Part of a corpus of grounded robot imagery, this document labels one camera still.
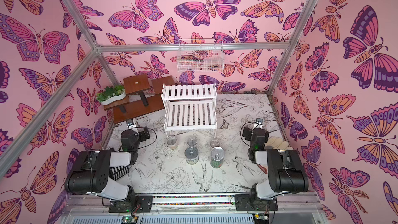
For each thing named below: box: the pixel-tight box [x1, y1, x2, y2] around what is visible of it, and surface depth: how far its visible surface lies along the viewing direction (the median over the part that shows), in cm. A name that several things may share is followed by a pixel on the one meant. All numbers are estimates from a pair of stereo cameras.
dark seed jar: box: [187, 136, 198, 147], surface depth 91 cm
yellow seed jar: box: [166, 135, 179, 150], surface depth 92 cm
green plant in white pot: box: [95, 84, 127, 106], surface depth 94 cm
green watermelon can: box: [209, 146, 225, 169], surface depth 80 cm
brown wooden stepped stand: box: [103, 73, 176, 124], surface depth 109 cm
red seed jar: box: [209, 138, 221, 149], surface depth 89 cm
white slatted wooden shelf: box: [161, 82, 217, 138], surface depth 92 cm
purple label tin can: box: [184, 146, 199, 165], surface depth 84 cm
